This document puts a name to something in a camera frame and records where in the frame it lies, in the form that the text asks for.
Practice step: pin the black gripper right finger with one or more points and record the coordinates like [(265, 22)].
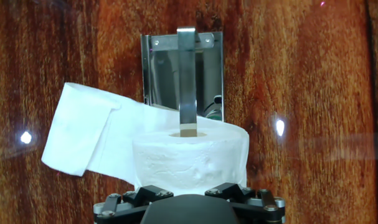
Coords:
[(254, 202)]

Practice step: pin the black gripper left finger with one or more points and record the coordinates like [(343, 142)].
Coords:
[(129, 202)]

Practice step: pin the white toilet paper roll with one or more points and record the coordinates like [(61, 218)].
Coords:
[(188, 161)]

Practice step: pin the glossy wood grain mat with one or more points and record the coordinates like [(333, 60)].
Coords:
[(300, 93)]

